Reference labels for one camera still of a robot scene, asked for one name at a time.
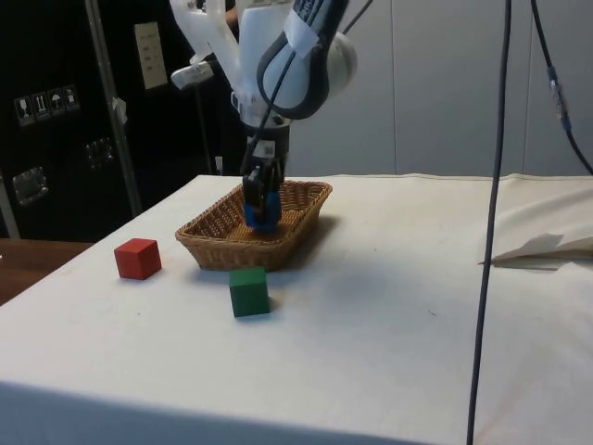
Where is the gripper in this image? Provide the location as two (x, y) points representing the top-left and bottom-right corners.
(243, 123), (292, 220)

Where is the red cube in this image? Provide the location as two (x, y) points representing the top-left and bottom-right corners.
(113, 237), (163, 281)

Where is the blue cube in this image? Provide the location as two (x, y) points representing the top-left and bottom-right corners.
(244, 190), (283, 235)

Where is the black cable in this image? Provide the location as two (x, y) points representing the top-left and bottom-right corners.
(530, 0), (593, 176)
(243, 45), (300, 168)
(465, 0), (513, 445)
(340, 0), (374, 36)

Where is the green cube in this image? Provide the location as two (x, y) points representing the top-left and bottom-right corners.
(228, 266), (272, 319)

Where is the wicker basket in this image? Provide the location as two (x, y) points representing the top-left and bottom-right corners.
(174, 180), (334, 273)

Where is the black cabinet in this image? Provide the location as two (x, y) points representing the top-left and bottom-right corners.
(0, 0), (246, 243)

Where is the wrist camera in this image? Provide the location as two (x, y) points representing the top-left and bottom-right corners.
(170, 61), (217, 90)

